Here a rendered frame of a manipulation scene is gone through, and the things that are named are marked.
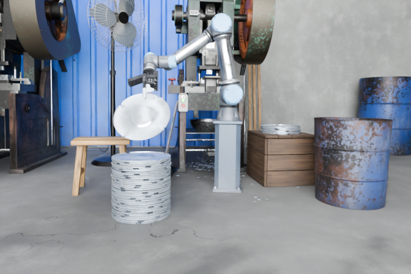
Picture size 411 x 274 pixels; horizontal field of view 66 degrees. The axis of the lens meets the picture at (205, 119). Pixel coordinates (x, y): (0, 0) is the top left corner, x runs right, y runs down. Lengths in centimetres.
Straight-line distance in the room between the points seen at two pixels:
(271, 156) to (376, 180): 65
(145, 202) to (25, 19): 177
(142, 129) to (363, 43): 370
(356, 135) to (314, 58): 270
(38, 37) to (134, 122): 140
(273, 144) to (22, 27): 203
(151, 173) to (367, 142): 112
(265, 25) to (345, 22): 220
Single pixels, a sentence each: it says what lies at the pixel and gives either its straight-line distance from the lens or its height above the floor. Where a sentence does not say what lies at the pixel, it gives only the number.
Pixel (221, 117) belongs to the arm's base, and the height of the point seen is 47.
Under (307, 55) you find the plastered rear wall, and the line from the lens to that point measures 441.
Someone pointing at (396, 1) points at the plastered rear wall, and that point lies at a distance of 515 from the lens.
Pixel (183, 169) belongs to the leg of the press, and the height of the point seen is 2.
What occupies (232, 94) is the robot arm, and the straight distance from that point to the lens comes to 187.
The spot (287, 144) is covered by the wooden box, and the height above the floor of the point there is 29.
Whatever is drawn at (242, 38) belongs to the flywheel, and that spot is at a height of 120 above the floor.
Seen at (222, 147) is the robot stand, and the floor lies 29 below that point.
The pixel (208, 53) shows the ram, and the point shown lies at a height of 99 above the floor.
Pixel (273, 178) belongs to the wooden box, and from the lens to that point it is 222.
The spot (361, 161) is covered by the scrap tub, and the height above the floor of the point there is 26.
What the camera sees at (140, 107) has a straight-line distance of 168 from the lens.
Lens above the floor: 56
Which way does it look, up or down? 3 degrees down
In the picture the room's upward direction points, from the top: 1 degrees clockwise
